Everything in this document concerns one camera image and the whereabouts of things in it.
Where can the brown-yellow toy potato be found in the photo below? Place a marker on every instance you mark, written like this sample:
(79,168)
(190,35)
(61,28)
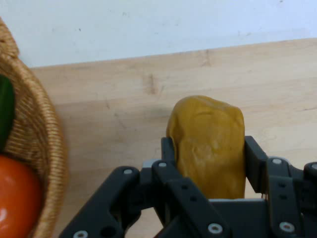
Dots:
(210,146)

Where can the red-orange toy tomato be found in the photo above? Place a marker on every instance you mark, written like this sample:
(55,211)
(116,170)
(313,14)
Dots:
(17,196)

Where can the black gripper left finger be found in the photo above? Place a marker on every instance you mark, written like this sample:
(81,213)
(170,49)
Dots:
(178,198)

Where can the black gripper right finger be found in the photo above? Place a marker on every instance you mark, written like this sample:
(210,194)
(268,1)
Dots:
(280,188)

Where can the wooden cutting board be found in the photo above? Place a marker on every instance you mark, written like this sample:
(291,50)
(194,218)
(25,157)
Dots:
(123,99)

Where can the green toy bell pepper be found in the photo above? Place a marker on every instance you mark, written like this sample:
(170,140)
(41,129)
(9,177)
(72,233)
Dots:
(5,109)

